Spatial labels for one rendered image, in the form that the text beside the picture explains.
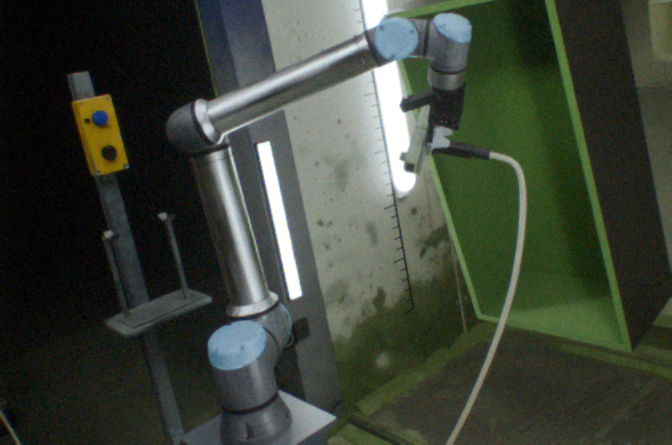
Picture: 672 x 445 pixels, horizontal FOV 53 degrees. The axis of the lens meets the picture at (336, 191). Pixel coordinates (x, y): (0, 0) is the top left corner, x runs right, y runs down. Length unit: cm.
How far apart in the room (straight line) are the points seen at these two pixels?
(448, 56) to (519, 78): 84
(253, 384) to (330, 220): 114
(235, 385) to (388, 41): 91
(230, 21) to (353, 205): 91
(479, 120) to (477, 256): 52
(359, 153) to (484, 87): 61
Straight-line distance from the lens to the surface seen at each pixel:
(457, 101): 174
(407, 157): 174
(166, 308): 245
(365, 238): 288
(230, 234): 181
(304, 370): 279
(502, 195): 274
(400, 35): 150
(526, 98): 249
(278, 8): 264
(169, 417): 276
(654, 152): 344
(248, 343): 172
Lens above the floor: 158
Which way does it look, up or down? 12 degrees down
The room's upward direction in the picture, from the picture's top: 11 degrees counter-clockwise
